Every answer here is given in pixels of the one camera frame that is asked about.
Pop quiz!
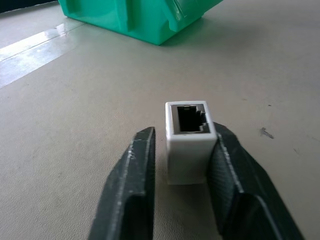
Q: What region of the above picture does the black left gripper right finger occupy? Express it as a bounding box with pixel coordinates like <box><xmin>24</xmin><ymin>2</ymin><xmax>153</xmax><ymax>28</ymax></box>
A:
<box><xmin>206</xmin><ymin>121</ymin><xmax>306</xmax><ymax>240</ymax></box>

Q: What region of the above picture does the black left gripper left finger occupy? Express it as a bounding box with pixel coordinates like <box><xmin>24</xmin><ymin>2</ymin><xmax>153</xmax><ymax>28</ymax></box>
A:
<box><xmin>87</xmin><ymin>126</ymin><xmax>157</xmax><ymax>240</ymax></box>

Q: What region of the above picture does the white network coupler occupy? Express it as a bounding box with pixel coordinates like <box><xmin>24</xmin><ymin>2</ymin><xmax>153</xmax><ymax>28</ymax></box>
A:
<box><xmin>164</xmin><ymin>100</ymin><xmax>217</xmax><ymax>186</ymax></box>

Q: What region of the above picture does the green plastic bin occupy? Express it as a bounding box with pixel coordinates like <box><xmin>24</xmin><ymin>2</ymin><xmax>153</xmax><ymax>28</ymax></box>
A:
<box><xmin>57</xmin><ymin>0</ymin><xmax>224</xmax><ymax>47</ymax></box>

